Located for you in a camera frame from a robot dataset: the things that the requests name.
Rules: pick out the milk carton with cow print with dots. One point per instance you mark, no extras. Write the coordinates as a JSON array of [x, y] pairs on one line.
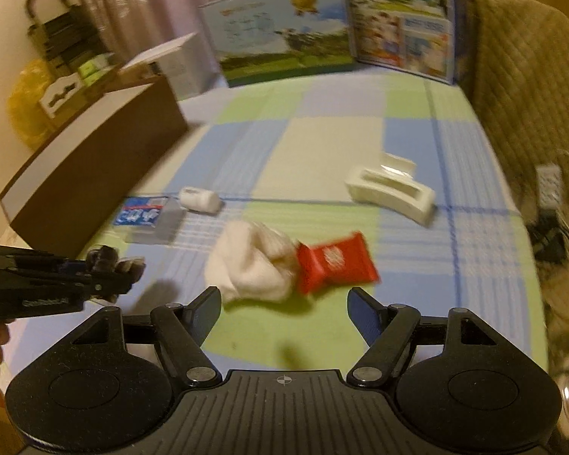
[[275, 33]]

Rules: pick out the blue and white tissue packet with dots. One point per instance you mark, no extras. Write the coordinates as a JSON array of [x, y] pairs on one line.
[[140, 213]]

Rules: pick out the yellow plastic bag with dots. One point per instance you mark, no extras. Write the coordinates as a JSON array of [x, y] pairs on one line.
[[26, 99]]

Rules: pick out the white hair claw clip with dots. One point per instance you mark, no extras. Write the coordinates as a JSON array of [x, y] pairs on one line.
[[384, 189]]

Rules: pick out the white power strip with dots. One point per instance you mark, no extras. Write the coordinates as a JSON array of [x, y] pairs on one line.
[[548, 185]]

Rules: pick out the blue milk carton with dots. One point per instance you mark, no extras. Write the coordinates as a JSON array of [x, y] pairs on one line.
[[398, 23]]

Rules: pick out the white and brown carton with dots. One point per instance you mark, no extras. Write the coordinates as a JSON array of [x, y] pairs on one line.
[[189, 66]]

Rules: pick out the checked tablecloth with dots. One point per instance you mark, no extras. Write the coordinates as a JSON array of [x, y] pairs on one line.
[[313, 151]]

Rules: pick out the red snack packet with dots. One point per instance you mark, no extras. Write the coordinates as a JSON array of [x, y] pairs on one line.
[[334, 260]]

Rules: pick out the white sock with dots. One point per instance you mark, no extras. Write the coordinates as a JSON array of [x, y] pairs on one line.
[[246, 265]]

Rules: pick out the green tissue pack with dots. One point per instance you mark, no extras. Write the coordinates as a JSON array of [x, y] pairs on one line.
[[92, 68]]

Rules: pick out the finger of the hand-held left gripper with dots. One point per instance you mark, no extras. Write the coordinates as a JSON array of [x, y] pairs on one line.
[[97, 260], [109, 289]]

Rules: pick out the brown shoe box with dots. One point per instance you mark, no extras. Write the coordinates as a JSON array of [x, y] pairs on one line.
[[99, 161]]

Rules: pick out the chair with quilted cover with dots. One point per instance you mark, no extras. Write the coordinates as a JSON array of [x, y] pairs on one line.
[[526, 80]]

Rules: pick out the black folding trolley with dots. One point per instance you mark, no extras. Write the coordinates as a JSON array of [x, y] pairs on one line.
[[61, 33]]

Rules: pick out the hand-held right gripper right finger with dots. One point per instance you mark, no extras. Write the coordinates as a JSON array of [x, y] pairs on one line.
[[365, 315]]

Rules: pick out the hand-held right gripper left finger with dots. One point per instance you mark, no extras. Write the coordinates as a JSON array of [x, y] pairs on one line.
[[204, 310]]

